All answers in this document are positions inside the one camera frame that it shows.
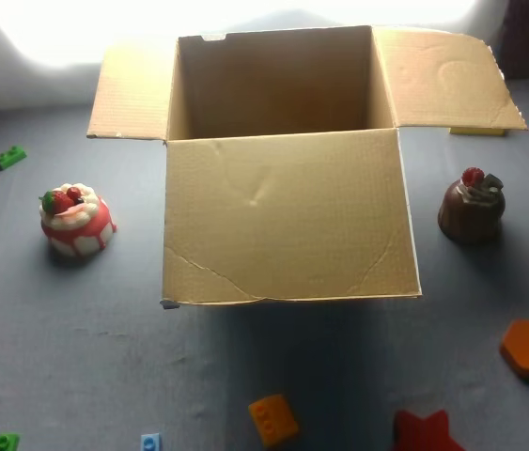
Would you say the cardboard box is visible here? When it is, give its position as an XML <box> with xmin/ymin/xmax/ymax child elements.
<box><xmin>86</xmin><ymin>23</ymin><xmax>528</xmax><ymax>311</ymax></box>

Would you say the orange toy brick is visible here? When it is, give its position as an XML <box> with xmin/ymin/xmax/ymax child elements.
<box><xmin>247</xmin><ymin>393</ymin><xmax>300</xmax><ymax>448</ymax></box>

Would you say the pink strawberry toy cake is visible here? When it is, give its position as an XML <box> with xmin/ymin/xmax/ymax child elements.
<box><xmin>38</xmin><ymin>182</ymin><xmax>118</xmax><ymax>258</ymax></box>

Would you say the white backdrop sheet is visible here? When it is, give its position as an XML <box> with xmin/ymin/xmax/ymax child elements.
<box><xmin>0</xmin><ymin>0</ymin><xmax>505</xmax><ymax>112</ymax></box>

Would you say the grey table cloth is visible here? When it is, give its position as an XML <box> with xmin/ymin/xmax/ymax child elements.
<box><xmin>0</xmin><ymin>77</ymin><xmax>529</xmax><ymax>451</ymax></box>

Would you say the yellow block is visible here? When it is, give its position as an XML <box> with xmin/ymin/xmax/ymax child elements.
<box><xmin>449</xmin><ymin>126</ymin><xmax>509</xmax><ymax>137</ymax></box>

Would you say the chocolate toy cupcake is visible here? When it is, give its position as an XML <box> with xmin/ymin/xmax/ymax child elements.
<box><xmin>437</xmin><ymin>166</ymin><xmax>507</xmax><ymax>244</ymax></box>

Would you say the red star block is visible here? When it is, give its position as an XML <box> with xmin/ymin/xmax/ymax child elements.
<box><xmin>393</xmin><ymin>409</ymin><xmax>467</xmax><ymax>451</ymax></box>

